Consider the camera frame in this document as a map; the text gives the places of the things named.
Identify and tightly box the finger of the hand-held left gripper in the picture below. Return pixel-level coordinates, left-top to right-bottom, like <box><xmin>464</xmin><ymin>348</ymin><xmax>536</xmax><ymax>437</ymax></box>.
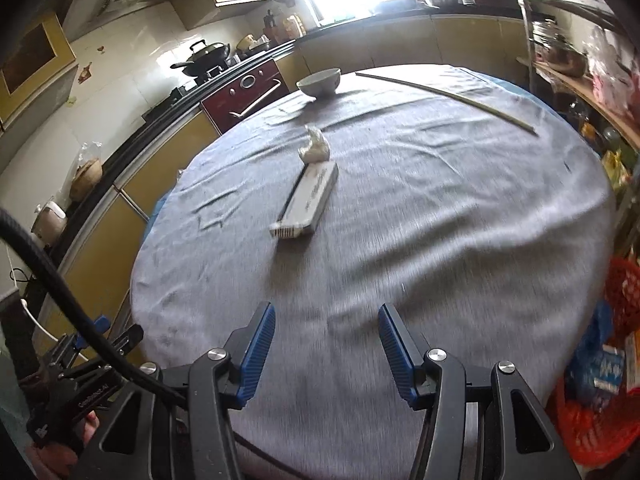
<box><xmin>111</xmin><ymin>325</ymin><xmax>146</xmax><ymax>365</ymax></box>
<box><xmin>74</xmin><ymin>315</ymin><xmax>110</xmax><ymax>350</ymax></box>

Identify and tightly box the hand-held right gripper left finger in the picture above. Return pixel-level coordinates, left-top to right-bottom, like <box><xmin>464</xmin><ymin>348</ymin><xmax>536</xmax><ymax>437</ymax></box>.
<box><xmin>70</xmin><ymin>302</ymin><xmax>277</xmax><ymax>480</ymax></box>

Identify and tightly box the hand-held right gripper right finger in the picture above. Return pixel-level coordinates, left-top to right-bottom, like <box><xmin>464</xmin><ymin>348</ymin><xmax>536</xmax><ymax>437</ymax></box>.
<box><xmin>377</xmin><ymin>303</ymin><xmax>583</xmax><ymax>480</ymax></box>

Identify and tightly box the long white carton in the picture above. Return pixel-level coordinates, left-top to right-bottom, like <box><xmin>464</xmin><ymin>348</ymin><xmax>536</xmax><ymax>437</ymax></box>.
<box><xmin>269</xmin><ymin>160</ymin><xmax>340</xmax><ymax>239</ymax></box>

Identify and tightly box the red plastic basket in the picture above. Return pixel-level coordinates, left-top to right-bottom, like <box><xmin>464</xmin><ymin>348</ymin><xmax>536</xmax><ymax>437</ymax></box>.
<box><xmin>555</xmin><ymin>257</ymin><xmax>640</xmax><ymax>466</ymax></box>

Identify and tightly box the white tissue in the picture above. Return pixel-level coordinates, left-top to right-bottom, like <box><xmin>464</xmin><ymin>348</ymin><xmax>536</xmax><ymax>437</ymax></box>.
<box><xmin>297</xmin><ymin>124</ymin><xmax>331</xmax><ymax>163</ymax></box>

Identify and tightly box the person's left hand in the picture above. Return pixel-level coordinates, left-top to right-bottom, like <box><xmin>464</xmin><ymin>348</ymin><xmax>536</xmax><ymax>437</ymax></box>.
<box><xmin>80</xmin><ymin>410</ymin><xmax>104</xmax><ymax>456</ymax></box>

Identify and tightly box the white rice cooker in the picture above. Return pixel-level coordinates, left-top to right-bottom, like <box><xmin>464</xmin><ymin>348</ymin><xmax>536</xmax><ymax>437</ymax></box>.
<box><xmin>31</xmin><ymin>201</ymin><xmax>68</xmax><ymax>246</ymax></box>

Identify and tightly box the round table with grey cloth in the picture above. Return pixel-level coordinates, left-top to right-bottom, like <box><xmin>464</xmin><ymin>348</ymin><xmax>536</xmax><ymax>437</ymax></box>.
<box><xmin>129</xmin><ymin>64</ymin><xmax>617</xmax><ymax>480</ymax></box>

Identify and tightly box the bagged brown pot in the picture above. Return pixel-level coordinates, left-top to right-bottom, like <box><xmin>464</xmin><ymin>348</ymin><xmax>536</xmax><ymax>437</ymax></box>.
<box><xmin>69</xmin><ymin>142</ymin><xmax>104</xmax><ymax>201</ymax></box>

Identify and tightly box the blue snack packet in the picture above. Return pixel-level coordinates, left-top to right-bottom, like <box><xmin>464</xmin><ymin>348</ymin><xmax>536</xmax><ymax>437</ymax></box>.
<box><xmin>567</xmin><ymin>300</ymin><xmax>626</xmax><ymax>401</ymax></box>

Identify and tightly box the dark red oven front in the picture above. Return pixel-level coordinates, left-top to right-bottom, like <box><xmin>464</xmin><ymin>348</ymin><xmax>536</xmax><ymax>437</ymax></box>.
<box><xmin>200</xmin><ymin>58</ymin><xmax>291</xmax><ymax>133</ymax></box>

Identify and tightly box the thin wooden chopstick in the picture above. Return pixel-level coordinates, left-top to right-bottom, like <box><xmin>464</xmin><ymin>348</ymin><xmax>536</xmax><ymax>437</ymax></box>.
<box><xmin>355</xmin><ymin>72</ymin><xmax>538</xmax><ymax>136</ymax></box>

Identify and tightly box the white ceramic bowl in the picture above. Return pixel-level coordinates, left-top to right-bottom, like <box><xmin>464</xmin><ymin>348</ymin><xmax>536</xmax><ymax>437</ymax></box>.
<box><xmin>296</xmin><ymin>68</ymin><xmax>342</xmax><ymax>99</ymax></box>

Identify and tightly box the black wok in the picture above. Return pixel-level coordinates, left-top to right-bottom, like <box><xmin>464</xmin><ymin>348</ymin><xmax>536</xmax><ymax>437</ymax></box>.
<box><xmin>170</xmin><ymin>38</ymin><xmax>232</xmax><ymax>78</ymax></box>

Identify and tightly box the pink plastic bag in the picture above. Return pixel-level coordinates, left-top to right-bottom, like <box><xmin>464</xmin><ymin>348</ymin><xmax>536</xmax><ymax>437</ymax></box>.
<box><xmin>587</xmin><ymin>57</ymin><xmax>636</xmax><ymax>111</ymax></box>

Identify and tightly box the steel storage rack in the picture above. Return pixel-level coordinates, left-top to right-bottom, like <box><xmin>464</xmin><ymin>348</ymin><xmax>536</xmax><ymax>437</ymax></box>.
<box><xmin>515</xmin><ymin>0</ymin><xmax>640</xmax><ymax>151</ymax></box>

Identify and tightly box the steel lidded pot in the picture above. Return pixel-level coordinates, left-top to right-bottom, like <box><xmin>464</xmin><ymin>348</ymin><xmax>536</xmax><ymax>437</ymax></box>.
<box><xmin>532</xmin><ymin>19</ymin><xmax>588</xmax><ymax>78</ymax></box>

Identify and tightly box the thick black cable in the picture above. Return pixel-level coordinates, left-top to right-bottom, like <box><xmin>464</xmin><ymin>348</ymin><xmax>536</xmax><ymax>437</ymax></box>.
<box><xmin>0</xmin><ymin>208</ymin><xmax>321</xmax><ymax>468</ymax></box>

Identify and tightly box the glass door wall cabinet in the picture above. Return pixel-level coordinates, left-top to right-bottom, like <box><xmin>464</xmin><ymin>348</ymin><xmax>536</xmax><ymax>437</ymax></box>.
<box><xmin>0</xmin><ymin>15</ymin><xmax>76</xmax><ymax>131</ymax></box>

